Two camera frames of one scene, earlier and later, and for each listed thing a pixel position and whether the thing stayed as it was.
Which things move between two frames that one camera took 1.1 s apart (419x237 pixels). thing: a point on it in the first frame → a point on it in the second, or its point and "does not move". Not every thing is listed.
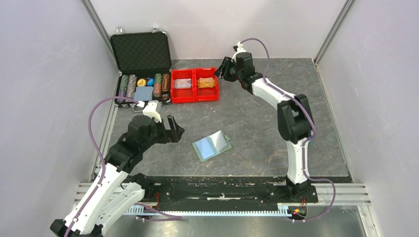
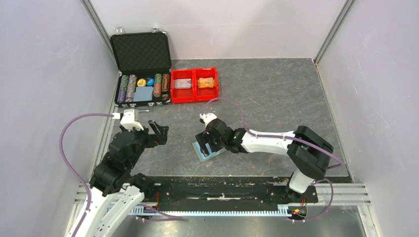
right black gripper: [223, 72] → [203, 138]
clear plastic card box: [212, 145] does not move
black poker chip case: [144, 63] does not move
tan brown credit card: [205, 82] does not move
